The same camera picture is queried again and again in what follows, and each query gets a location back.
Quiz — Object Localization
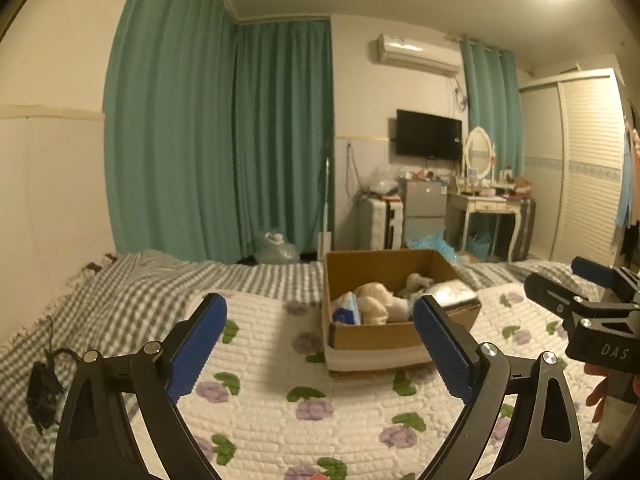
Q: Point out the clear water jug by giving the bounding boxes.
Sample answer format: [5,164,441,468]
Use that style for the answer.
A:
[256,230,301,265]

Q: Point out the black wall television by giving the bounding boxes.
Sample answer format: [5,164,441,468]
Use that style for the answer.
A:
[395,108,463,161]

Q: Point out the blue tissue packet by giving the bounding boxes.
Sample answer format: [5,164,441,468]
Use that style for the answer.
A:
[330,292,364,327]

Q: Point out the white air conditioner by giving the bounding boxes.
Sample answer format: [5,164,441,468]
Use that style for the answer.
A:
[375,33,461,79]

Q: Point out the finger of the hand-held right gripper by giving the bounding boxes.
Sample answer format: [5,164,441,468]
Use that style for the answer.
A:
[571,256,640,306]
[523,272,603,332]

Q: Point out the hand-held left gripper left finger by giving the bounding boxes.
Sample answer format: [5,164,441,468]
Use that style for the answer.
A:
[52,292,228,480]

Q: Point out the grey mini fridge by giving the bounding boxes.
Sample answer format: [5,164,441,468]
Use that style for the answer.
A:
[402,179,449,250]

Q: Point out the white dressing table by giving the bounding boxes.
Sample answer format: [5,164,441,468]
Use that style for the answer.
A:
[445,190,526,262]

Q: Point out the wide teal curtain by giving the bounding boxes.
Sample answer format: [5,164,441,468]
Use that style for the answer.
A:
[102,0,239,264]

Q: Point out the clear plastic bag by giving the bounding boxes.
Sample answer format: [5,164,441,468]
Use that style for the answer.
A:
[367,165,402,199]

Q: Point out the person's right hand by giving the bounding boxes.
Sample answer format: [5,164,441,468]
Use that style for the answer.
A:
[586,364,610,425]

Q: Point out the blue storage bin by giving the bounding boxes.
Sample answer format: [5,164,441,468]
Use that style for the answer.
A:
[469,232,494,262]

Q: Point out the black charger with cable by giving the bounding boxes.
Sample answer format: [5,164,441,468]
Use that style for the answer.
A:
[25,347,82,432]

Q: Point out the white floral quilt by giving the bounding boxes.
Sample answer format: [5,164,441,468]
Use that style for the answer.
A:
[120,282,601,480]

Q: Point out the narrow teal window curtain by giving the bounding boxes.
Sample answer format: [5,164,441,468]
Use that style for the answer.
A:
[459,37,524,182]

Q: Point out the blue plastic bag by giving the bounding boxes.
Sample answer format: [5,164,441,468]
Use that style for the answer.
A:
[405,227,462,264]

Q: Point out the silvery plastic packet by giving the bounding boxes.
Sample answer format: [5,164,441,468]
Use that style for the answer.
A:
[425,282,479,309]

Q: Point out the oval white vanity mirror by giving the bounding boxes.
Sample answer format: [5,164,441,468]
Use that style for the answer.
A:
[462,126,494,182]

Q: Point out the brown cardboard box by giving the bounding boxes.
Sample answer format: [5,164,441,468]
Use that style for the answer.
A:
[321,248,482,380]

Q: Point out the grey checked cloth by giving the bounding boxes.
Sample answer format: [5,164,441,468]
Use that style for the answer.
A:
[515,199,537,261]

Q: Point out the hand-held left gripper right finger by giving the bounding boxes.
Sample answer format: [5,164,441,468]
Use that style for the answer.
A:
[412,295,586,480]

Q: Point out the hanging clothes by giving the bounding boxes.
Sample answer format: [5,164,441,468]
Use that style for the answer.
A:
[617,115,640,262]

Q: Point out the light grey suitcase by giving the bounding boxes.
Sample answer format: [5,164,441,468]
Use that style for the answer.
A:
[364,197,405,252]

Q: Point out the white louvred wardrobe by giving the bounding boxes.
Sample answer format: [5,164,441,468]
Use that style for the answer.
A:
[517,69,631,267]

